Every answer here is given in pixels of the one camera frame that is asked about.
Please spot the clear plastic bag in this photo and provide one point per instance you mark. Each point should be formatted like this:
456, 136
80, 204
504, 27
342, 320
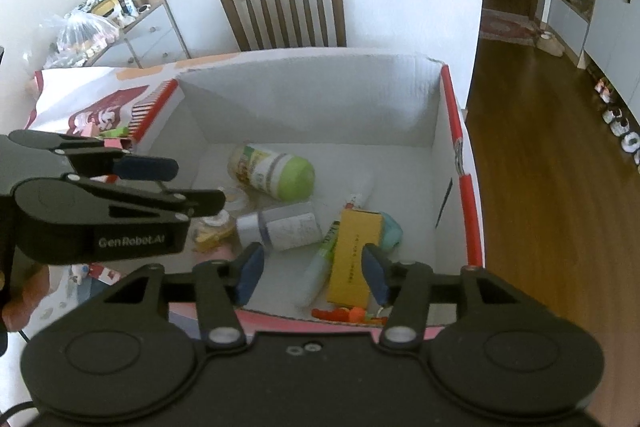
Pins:
80, 37

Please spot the row of shoes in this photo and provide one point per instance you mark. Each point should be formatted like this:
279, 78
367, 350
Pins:
620, 122

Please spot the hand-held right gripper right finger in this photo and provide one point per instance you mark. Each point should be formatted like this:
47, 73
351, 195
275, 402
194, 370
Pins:
374, 272

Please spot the white drawer cabinet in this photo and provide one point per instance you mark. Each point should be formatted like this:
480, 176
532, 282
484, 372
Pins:
150, 37

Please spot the brown wooden chair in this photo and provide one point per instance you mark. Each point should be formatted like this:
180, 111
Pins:
280, 12

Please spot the white low cabinet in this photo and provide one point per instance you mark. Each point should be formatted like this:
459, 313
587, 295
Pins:
567, 14

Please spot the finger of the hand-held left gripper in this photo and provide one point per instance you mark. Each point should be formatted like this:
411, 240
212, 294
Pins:
147, 168
150, 204

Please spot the yellow rectangular box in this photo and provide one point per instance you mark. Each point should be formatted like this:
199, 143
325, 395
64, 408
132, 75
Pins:
355, 257

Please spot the printed red white tablecloth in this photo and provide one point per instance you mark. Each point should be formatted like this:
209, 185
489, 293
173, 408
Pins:
65, 97

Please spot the white tube with red tip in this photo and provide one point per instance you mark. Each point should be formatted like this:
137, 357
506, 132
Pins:
361, 193

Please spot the small teal object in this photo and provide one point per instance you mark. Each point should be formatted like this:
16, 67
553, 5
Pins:
392, 232

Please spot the patterned doormat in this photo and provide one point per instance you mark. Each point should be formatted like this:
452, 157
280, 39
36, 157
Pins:
510, 27

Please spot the green marker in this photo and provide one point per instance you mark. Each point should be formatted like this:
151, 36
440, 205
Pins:
111, 133

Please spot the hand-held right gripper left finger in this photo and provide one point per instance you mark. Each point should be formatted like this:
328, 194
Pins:
250, 272

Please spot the white wardrobe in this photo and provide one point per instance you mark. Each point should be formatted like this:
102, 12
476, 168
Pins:
612, 22

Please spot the green lid plastic jar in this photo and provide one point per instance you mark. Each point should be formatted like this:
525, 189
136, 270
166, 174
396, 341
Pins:
272, 172

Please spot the white green glue bottle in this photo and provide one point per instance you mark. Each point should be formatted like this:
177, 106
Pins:
322, 257

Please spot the red white cardboard box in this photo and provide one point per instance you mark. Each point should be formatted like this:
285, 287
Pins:
325, 107

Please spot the orange red toy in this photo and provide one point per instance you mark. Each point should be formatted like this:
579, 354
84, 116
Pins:
345, 314

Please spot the person's left hand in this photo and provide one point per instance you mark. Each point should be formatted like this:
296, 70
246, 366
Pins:
30, 297

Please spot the white medicine bottle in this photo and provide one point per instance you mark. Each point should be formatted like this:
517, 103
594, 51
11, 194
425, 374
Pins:
287, 227

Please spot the beige slippers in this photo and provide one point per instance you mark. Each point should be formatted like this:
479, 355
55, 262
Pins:
551, 43

